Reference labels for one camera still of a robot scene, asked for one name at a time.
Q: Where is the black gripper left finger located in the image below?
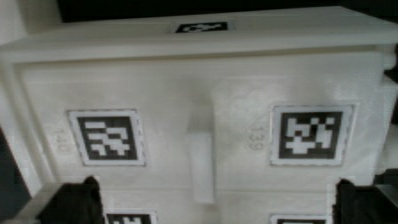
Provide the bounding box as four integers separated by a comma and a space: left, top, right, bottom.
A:
35, 176, 105, 224

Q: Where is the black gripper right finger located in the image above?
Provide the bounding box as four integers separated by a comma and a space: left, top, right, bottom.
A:
332, 179, 398, 224

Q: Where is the white U-shaped workspace fence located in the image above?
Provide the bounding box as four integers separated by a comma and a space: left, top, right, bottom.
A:
0, 0, 64, 46

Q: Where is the white cabinet body box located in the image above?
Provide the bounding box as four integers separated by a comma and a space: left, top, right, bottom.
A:
0, 7, 398, 187

